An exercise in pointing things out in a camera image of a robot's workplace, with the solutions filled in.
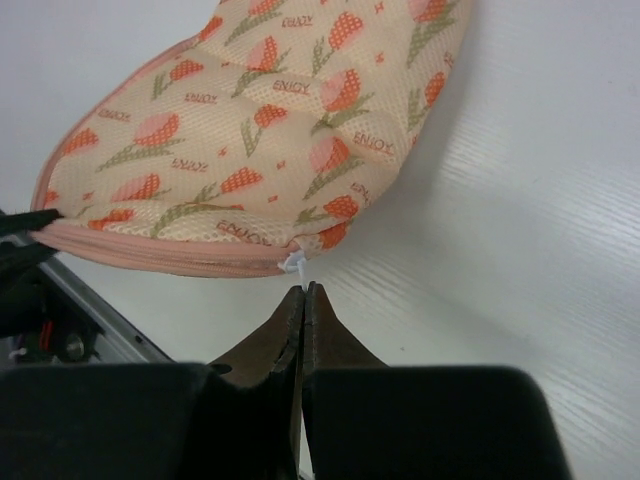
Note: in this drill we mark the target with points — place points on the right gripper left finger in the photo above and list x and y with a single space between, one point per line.
234 419

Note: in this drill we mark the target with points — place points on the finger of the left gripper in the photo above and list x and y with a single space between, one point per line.
15 260
26 222

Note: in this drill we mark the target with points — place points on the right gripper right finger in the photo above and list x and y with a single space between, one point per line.
367 420

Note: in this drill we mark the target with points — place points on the floral mesh laundry bag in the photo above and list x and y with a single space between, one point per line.
255 142

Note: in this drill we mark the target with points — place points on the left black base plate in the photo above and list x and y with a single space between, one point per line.
41 324

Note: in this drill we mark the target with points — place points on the aluminium mounting rail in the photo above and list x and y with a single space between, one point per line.
100 320

